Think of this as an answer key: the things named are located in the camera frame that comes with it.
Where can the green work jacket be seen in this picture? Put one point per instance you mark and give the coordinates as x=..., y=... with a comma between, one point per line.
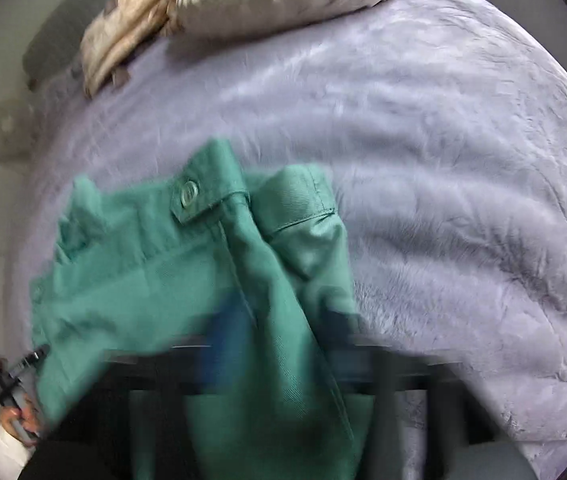
x=163, y=280

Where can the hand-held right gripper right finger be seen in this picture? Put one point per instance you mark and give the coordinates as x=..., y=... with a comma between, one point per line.
x=351, y=355

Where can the grey headboard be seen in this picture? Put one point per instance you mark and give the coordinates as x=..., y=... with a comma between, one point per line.
x=53, y=60

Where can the person's left hand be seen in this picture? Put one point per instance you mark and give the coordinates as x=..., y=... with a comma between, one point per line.
x=13, y=420

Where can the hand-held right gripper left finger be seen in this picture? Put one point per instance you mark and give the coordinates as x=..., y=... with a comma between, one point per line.
x=226, y=345

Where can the beige crumpled quilt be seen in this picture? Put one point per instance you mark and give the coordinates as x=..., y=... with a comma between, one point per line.
x=123, y=30

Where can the lavender plush bed blanket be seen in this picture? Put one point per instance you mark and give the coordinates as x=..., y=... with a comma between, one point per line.
x=438, y=185

